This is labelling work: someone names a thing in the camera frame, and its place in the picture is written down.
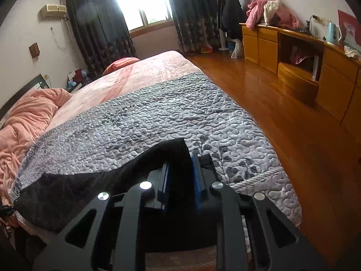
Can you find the pink clothes pile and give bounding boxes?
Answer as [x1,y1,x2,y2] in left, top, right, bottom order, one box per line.
[246,0,301,30]

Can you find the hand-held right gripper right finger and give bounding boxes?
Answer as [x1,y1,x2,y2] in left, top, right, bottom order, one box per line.
[192,154,330,271]

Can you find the pink bed sheet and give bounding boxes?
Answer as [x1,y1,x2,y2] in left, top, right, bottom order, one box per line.
[48,50,198,130]

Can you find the beige air conditioner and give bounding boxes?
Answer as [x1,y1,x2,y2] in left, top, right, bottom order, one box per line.
[39,4,68,18]

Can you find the pink fluffy comforter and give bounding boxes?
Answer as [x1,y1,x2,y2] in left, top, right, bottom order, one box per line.
[0,88,73,204]

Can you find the dark floral curtain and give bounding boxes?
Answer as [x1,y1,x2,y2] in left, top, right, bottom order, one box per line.
[165,0,221,53]
[64,0,137,77]

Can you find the grey quilted bedspread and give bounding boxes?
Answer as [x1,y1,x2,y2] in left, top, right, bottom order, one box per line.
[10,72,303,232]

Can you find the dark headboard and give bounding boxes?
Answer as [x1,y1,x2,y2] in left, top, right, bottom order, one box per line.
[0,74,52,125]

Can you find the white crumpled garment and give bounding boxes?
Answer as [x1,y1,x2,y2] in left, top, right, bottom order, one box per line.
[264,0,281,25]

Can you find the wooden dresser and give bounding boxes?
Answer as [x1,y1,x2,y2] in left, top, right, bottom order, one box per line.
[239,23,361,136]

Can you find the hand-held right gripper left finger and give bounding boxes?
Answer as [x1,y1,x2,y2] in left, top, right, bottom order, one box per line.
[32,161,171,271]

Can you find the red picture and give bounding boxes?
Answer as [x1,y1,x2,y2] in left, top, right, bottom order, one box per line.
[337,10,361,47]

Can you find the white fan stand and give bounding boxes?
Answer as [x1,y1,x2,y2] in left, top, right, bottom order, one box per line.
[218,28,229,51]

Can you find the red bag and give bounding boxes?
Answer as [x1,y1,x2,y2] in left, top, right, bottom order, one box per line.
[289,45,314,68]

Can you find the black pants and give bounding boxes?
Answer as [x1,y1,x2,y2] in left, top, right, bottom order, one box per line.
[13,138,218,253]

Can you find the white plastic bag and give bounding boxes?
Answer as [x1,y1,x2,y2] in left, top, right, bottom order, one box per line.
[231,40,243,59]

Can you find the white book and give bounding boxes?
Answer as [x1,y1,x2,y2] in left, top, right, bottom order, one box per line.
[312,55,321,80]

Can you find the light blue kettle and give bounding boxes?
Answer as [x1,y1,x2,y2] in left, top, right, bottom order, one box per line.
[327,20,342,45]

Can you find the white rag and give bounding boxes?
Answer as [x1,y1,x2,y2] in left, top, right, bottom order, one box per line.
[344,45,361,58]

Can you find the window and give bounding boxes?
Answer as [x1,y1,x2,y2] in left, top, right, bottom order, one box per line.
[109,0,173,33]

